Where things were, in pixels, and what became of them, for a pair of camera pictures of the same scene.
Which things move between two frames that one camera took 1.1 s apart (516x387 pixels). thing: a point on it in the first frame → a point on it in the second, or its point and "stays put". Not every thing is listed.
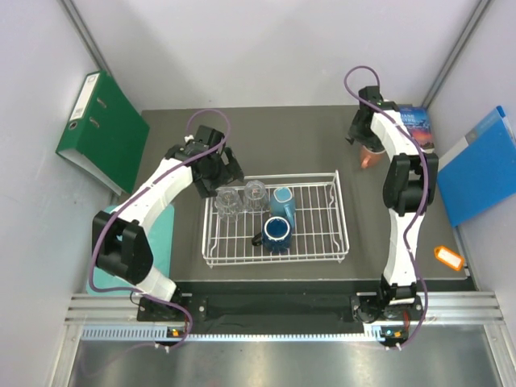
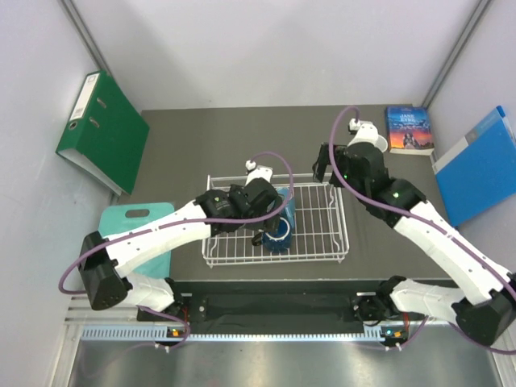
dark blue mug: (276, 236) stays put
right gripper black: (372, 143) → (320, 165)
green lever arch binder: (106, 132) stays put
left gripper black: (229, 169) → (276, 205)
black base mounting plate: (260, 304) stays put
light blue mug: (282, 204) stays put
